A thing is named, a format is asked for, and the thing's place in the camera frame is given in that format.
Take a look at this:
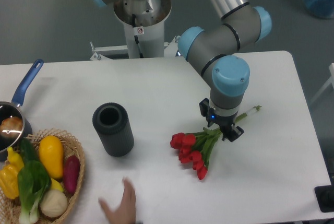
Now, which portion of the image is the yellow bell pepper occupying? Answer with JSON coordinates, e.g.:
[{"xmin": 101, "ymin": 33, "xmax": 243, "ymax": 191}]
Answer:
[{"xmin": 1, "ymin": 164, "xmax": 19, "ymax": 199}]

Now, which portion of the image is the dark grey ribbed vase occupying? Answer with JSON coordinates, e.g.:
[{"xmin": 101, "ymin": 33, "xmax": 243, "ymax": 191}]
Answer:
[{"xmin": 92, "ymin": 102, "xmax": 134, "ymax": 157}]

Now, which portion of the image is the human hand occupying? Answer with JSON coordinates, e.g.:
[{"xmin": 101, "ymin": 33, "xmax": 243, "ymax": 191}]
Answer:
[{"xmin": 98, "ymin": 178, "xmax": 136, "ymax": 224}]

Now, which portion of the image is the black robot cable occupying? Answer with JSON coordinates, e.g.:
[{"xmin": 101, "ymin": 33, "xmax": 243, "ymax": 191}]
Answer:
[{"xmin": 132, "ymin": 14, "xmax": 144, "ymax": 58}]

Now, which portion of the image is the purple eggplant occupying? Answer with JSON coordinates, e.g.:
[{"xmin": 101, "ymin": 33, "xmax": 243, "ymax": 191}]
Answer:
[{"xmin": 63, "ymin": 155, "xmax": 80, "ymax": 195}]

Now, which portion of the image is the small yellow pepper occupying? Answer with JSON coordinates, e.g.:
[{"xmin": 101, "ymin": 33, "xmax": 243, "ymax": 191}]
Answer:
[{"xmin": 7, "ymin": 147, "xmax": 24, "ymax": 172}]

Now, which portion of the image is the green bok choy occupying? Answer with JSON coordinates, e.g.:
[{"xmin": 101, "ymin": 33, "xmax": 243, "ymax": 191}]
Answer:
[{"xmin": 18, "ymin": 160, "xmax": 51, "ymax": 223}]

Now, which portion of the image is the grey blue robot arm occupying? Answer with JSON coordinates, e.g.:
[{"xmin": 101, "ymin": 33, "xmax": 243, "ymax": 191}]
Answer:
[{"xmin": 94, "ymin": 0, "xmax": 272, "ymax": 141}]

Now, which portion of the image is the black device at edge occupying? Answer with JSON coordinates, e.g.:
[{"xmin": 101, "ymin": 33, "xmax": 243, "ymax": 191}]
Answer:
[{"xmin": 314, "ymin": 185, "xmax": 333, "ymax": 213}]

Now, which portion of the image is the yellow lemon piece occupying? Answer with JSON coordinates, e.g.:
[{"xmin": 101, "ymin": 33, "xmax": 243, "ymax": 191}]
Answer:
[{"xmin": 50, "ymin": 178, "xmax": 64, "ymax": 192}]

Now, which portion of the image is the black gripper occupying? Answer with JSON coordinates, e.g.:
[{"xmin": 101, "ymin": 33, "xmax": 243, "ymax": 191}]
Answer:
[{"xmin": 199, "ymin": 98, "xmax": 244, "ymax": 142}]

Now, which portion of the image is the yellow squash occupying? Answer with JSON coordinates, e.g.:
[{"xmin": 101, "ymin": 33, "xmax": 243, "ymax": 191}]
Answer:
[{"xmin": 39, "ymin": 135, "xmax": 64, "ymax": 180}]

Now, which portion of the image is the red tulip bouquet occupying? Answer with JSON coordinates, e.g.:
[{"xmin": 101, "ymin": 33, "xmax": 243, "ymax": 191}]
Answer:
[{"xmin": 170, "ymin": 105, "xmax": 263, "ymax": 181}]

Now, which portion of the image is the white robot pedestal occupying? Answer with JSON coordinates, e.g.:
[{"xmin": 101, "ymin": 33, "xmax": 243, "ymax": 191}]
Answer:
[{"xmin": 91, "ymin": 0, "xmax": 172, "ymax": 60}]

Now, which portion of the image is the blue handled saucepan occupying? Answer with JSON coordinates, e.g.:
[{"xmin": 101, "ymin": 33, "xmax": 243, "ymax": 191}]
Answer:
[{"xmin": 1, "ymin": 59, "xmax": 44, "ymax": 162}]

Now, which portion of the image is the white garlic bulb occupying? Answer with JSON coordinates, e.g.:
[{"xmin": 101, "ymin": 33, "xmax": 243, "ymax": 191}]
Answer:
[{"xmin": 40, "ymin": 190, "xmax": 68, "ymax": 218}]

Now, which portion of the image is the white frame at right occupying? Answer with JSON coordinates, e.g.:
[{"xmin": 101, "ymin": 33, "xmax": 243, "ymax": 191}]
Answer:
[{"xmin": 310, "ymin": 63, "xmax": 333, "ymax": 105}]

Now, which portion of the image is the dark green cucumber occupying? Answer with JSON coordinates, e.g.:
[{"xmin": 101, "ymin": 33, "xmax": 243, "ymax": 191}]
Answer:
[{"xmin": 19, "ymin": 138, "xmax": 39, "ymax": 164}]

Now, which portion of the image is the brown bread bun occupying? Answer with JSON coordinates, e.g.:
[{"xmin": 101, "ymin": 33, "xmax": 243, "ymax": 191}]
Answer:
[{"xmin": 1, "ymin": 116, "xmax": 23, "ymax": 139}]

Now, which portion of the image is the woven wicker basket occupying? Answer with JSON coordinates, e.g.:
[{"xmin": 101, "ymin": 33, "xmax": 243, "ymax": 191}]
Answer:
[{"xmin": 1, "ymin": 128, "xmax": 85, "ymax": 223}]

